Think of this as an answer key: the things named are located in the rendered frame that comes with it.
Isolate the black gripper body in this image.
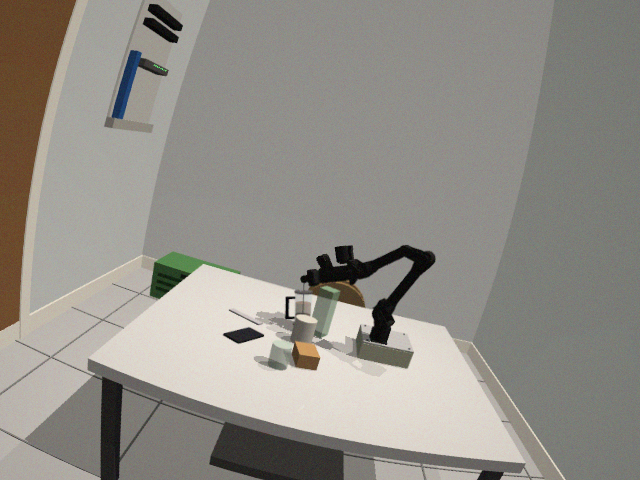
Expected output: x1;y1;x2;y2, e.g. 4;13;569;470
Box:
307;266;339;287

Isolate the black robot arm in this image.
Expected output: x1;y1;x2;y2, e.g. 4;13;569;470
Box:
316;245;436;345

